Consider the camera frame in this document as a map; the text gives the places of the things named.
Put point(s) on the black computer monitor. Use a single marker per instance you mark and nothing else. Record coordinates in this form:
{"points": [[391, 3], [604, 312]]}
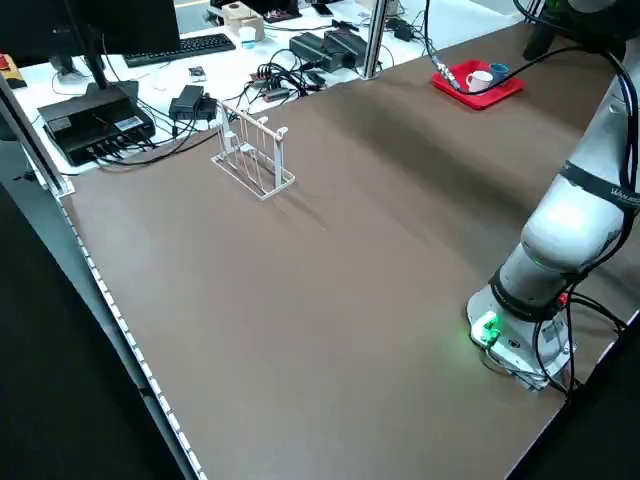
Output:
{"points": [[100, 25]]}

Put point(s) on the small black power adapter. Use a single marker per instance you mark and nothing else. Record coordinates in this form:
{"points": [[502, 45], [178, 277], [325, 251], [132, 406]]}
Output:
{"points": [[187, 102]]}

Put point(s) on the black monitor stand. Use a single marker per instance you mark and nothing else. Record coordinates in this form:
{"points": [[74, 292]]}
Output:
{"points": [[100, 80]]}

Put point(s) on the aluminium frame rail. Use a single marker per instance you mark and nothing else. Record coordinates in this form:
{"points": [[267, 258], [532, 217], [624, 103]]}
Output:
{"points": [[30, 140]]}

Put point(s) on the black cylindrical vase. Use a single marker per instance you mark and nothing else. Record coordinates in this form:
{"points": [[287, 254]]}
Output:
{"points": [[539, 42]]}

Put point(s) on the blue cup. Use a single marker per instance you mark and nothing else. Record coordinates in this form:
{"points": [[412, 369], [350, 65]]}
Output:
{"points": [[499, 71]]}

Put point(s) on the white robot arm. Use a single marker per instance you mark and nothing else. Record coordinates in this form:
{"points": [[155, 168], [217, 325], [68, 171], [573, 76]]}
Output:
{"points": [[565, 225]]}

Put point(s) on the aluminium post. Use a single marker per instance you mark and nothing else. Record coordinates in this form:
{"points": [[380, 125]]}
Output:
{"points": [[374, 40]]}

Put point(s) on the black power brick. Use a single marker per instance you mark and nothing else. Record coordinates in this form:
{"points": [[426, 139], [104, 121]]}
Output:
{"points": [[345, 45], [310, 50]]}

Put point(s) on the white cup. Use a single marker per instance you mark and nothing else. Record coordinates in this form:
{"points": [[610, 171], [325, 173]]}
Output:
{"points": [[480, 82]]}

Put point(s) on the black electronics box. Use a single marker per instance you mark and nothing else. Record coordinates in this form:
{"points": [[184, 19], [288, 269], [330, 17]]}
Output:
{"points": [[90, 125]]}

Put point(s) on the usb hub with plugs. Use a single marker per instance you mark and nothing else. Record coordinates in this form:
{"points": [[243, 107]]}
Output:
{"points": [[270, 87]]}

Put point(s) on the black keyboard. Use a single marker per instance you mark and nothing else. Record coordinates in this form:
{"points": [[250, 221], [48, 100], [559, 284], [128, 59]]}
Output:
{"points": [[180, 50]]}

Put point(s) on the red plastic tray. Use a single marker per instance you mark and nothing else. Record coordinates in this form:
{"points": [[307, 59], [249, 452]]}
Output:
{"points": [[480, 100]]}

